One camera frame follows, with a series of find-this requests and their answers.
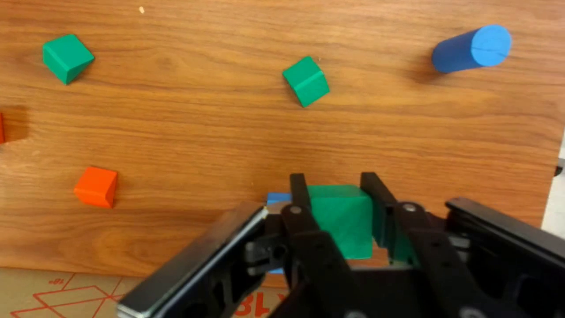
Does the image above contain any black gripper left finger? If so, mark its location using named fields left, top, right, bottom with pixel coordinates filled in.
left=279, top=171, right=357, bottom=318

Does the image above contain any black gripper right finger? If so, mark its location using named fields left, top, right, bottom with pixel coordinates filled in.
left=361, top=171, right=474, bottom=318

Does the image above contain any green wooden cube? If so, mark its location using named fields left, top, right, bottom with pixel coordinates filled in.
left=308, top=183, right=377, bottom=261

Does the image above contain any blue wooden cube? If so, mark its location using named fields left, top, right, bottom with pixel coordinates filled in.
left=265, top=191, right=295, bottom=206

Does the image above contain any green cube block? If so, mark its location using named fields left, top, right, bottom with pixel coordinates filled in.
left=281, top=55, right=332, bottom=109

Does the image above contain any blue wooden cylinder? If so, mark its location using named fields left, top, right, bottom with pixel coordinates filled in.
left=431, top=23, right=514, bottom=76

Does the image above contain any small green wooden block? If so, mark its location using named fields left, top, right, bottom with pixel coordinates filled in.
left=41, top=32, right=98, bottom=86

